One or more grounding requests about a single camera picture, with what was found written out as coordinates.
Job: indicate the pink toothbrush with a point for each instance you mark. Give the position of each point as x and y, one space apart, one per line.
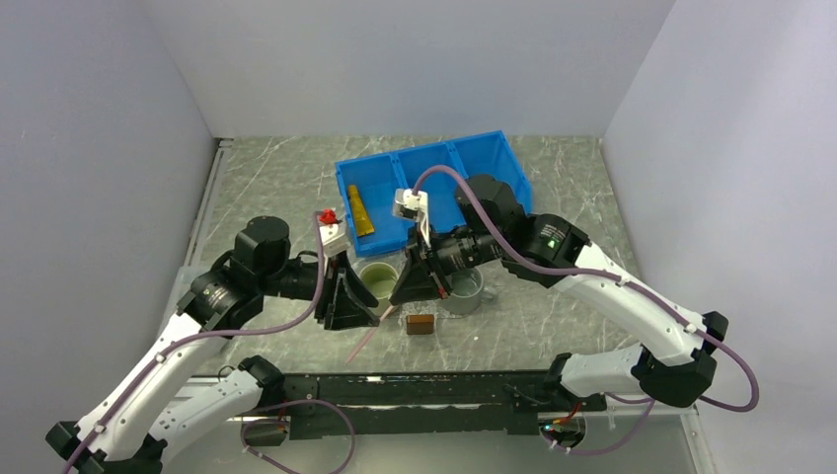
368 336

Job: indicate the grey ceramic mug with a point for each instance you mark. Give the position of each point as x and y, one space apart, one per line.
468 292

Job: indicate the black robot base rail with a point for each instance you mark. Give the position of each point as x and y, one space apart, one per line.
300 406

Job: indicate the cream ceramic mug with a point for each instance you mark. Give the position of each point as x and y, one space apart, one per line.
380 279

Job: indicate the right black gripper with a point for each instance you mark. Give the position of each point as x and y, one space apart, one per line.
417 281

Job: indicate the clear plastic screw box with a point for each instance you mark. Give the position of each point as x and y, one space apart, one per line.
183 280

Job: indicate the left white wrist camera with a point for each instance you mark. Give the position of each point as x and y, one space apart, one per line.
333 233

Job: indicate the clear acrylic toothbrush holder tray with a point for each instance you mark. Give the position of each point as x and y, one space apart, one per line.
420 324

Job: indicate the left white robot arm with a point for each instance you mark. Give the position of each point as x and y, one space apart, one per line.
138 428

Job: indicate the yellow toothpaste tube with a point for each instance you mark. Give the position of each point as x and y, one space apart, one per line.
362 223

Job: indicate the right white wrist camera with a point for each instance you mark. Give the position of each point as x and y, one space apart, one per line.
414 205

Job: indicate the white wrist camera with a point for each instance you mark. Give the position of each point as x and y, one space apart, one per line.
333 233
414 205

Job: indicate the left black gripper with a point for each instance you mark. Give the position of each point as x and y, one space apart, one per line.
344 313

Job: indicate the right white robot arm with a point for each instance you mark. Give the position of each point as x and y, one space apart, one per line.
672 361

